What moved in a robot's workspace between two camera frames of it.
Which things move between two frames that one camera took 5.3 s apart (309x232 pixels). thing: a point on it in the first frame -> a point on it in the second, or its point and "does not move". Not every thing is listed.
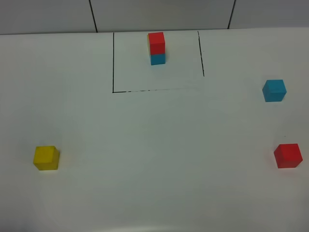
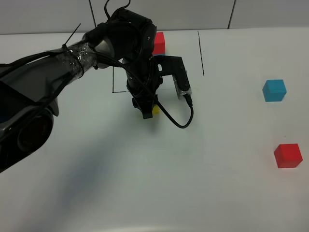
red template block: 157,43 does not move
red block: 287,155 does not move
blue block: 273,90 does not move
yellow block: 46,157 -> 156,109
